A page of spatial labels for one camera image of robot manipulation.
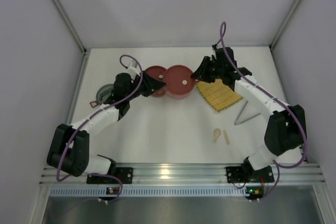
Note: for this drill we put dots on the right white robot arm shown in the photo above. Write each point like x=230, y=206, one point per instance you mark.
x=285, y=129

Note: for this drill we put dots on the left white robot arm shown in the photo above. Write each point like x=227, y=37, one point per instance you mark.
x=70, y=150

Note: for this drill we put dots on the cream small spoon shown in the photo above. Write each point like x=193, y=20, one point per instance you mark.
x=216, y=134

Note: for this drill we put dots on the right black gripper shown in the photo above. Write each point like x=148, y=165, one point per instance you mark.
x=210, y=68

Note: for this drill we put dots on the metal tongs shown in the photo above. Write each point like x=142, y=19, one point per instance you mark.
x=247, y=113

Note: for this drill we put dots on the left black base bracket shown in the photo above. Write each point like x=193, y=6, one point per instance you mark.
x=124, y=174

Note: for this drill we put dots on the bamboo serving mat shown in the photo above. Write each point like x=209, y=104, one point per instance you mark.
x=217, y=95

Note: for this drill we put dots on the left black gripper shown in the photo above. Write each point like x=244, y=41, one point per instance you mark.
x=144, y=85

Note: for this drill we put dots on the right black base bracket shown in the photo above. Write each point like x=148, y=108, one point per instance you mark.
x=235, y=174

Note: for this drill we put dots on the dark red steel-lined pot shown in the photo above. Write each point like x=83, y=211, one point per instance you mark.
x=157, y=86

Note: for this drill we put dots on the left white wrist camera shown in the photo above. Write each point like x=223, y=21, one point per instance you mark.
x=132, y=69

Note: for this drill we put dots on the dark red lid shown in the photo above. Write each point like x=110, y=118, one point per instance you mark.
x=179, y=78
x=157, y=72

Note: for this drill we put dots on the grey transparent lid with handles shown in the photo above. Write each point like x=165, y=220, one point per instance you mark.
x=102, y=94

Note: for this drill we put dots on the aluminium mounting rail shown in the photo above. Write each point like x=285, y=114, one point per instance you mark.
x=157, y=180

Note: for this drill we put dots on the cream small stick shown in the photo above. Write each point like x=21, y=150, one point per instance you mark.
x=225, y=134

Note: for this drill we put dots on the black base bracket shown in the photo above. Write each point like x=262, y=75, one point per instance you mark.
x=235, y=174
x=124, y=174

